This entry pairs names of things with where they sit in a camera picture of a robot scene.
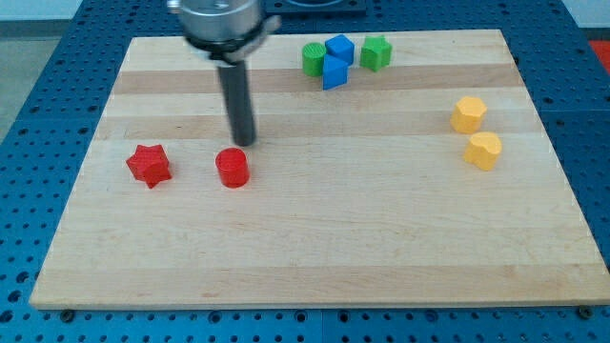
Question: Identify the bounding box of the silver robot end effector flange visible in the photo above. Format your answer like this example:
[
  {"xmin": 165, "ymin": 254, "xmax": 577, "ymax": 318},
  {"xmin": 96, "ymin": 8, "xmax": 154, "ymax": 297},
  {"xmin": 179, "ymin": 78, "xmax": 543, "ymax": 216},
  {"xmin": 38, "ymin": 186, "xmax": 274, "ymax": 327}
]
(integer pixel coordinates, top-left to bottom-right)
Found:
[{"xmin": 167, "ymin": 0, "xmax": 281, "ymax": 63}]

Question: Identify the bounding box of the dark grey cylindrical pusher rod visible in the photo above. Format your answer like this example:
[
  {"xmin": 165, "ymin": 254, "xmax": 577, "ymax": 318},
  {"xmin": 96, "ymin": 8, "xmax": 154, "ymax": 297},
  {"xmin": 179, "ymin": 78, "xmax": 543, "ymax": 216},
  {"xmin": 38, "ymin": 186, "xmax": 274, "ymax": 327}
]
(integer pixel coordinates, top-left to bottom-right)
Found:
[{"xmin": 218, "ymin": 61, "xmax": 256, "ymax": 147}]

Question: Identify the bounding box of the red star block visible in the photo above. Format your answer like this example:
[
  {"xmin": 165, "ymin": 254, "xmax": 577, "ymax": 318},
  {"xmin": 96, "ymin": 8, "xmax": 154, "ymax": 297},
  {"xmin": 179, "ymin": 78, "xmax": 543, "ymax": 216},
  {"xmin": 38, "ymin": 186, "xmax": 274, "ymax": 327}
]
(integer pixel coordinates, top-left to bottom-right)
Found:
[{"xmin": 126, "ymin": 145, "xmax": 173, "ymax": 189}]

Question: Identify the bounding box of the green star block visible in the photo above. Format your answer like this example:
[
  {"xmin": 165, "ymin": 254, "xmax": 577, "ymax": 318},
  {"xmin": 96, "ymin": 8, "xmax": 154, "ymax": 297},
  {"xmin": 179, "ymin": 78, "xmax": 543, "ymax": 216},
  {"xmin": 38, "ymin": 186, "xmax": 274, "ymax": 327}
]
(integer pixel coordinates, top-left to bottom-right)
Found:
[{"xmin": 359, "ymin": 35, "xmax": 393, "ymax": 72}]

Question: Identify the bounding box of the green cylinder block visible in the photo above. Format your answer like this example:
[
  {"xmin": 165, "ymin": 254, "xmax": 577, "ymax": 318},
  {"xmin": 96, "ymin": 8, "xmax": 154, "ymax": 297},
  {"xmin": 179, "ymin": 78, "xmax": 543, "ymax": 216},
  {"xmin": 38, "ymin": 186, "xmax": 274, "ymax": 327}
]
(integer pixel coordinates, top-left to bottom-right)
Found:
[{"xmin": 301, "ymin": 42, "xmax": 327, "ymax": 77}]

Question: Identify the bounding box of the red cylinder block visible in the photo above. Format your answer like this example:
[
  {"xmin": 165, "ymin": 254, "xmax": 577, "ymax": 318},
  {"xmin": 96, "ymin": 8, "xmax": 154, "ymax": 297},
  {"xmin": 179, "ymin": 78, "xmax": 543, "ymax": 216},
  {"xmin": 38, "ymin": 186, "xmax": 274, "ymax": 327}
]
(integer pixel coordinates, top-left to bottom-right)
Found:
[{"xmin": 215, "ymin": 148, "xmax": 250, "ymax": 188}]

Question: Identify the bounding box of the blue triangle block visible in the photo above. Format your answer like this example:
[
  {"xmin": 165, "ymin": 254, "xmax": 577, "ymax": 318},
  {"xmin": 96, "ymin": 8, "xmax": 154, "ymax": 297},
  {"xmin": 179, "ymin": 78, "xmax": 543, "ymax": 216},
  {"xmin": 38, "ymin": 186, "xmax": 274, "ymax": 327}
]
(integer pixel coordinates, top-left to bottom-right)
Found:
[{"xmin": 322, "ymin": 54, "xmax": 349, "ymax": 91}]

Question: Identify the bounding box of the blue cube block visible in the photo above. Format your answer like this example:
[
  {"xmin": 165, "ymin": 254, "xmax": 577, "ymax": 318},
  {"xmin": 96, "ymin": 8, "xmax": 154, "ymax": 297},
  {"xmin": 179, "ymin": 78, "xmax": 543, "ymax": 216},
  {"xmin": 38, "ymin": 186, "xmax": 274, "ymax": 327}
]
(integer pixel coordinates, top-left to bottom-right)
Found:
[{"xmin": 325, "ymin": 34, "xmax": 355, "ymax": 66}]

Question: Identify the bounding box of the wooden board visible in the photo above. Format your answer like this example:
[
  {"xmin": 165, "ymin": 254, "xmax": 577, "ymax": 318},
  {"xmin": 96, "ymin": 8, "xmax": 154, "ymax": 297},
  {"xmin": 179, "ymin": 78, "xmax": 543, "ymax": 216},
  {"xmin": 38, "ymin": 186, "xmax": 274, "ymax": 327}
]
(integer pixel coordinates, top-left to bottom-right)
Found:
[{"xmin": 30, "ymin": 30, "xmax": 609, "ymax": 311}]

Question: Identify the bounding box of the yellow hexagon block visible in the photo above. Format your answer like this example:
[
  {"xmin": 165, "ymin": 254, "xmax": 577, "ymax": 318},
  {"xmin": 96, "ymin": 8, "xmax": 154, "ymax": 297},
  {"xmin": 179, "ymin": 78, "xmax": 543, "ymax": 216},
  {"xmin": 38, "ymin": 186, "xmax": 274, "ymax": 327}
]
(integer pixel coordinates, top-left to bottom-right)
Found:
[{"xmin": 450, "ymin": 96, "xmax": 487, "ymax": 134}]

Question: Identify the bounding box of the yellow heart block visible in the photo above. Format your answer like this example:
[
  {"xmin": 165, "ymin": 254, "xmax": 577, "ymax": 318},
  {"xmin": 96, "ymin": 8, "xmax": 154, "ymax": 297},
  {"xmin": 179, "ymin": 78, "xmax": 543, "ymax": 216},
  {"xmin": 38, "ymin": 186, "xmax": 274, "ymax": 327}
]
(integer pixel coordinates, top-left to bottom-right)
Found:
[{"xmin": 463, "ymin": 131, "xmax": 502, "ymax": 172}]

